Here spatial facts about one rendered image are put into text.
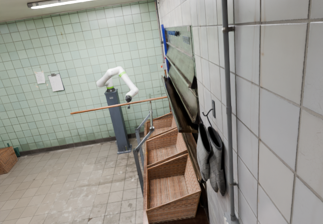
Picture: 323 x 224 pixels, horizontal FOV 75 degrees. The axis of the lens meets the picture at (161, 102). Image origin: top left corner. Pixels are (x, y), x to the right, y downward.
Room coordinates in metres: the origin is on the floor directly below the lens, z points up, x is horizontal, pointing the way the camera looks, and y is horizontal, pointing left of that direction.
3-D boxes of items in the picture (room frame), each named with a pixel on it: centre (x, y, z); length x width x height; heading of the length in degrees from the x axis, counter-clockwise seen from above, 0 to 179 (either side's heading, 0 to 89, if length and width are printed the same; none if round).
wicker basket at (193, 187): (1.60, 0.03, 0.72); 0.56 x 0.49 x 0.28; 0
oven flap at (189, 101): (2.23, -0.22, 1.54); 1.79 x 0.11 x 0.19; 1
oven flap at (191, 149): (2.23, -0.22, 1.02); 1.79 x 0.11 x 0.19; 1
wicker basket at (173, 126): (2.79, 0.05, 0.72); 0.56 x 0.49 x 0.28; 0
